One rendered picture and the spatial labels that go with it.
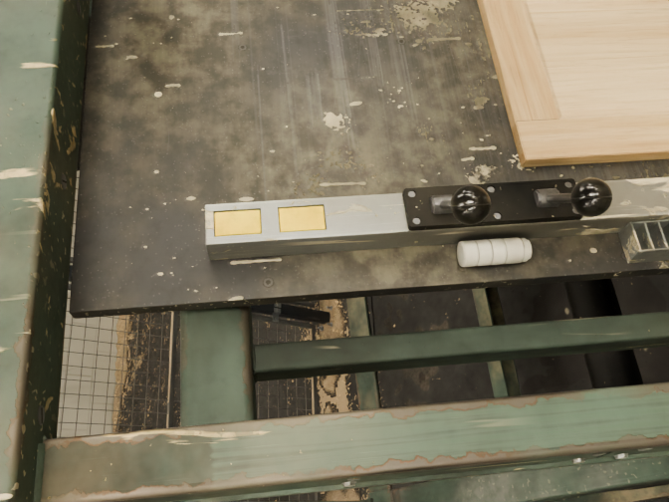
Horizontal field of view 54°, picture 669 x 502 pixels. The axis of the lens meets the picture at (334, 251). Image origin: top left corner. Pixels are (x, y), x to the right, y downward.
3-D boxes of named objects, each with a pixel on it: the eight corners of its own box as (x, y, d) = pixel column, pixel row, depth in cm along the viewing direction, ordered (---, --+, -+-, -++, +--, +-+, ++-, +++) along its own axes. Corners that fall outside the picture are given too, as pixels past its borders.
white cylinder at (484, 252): (459, 271, 75) (527, 266, 76) (465, 260, 73) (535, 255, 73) (454, 248, 77) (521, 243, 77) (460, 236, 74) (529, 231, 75)
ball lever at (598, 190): (558, 214, 76) (620, 216, 63) (527, 216, 75) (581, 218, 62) (557, 180, 76) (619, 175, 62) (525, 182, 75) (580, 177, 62)
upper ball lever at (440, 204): (456, 220, 75) (497, 224, 61) (423, 223, 74) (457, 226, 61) (455, 186, 74) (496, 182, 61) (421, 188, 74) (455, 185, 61)
